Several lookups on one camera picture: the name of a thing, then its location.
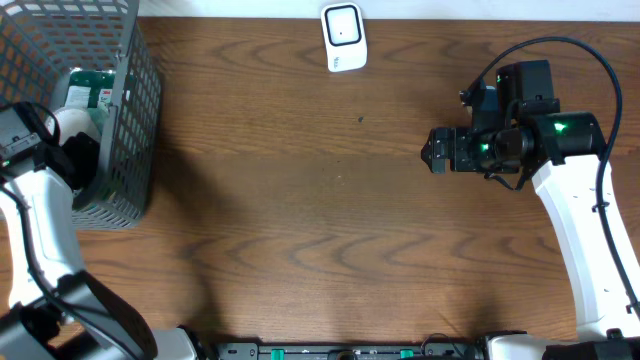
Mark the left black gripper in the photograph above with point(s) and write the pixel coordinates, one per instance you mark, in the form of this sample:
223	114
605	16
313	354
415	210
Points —
87	151

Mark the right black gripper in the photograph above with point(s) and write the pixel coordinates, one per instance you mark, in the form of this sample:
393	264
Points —
460	157

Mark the white tub blue label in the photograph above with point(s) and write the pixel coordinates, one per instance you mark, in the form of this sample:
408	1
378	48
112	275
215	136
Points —
74	120

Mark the mint green wipes pack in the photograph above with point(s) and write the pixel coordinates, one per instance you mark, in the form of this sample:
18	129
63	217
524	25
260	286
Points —
102	113

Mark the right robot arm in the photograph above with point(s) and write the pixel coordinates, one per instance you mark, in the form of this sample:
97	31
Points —
562	155

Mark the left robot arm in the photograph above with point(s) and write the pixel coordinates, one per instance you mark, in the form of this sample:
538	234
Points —
58	310

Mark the white barcode scanner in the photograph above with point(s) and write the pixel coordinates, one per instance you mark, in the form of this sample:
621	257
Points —
344	37

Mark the green box with label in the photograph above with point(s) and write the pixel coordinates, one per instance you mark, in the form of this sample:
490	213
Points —
90	89

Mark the grey plastic mesh basket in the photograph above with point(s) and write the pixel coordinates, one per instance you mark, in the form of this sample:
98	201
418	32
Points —
42	42

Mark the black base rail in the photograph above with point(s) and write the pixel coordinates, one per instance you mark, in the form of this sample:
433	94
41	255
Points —
432	350

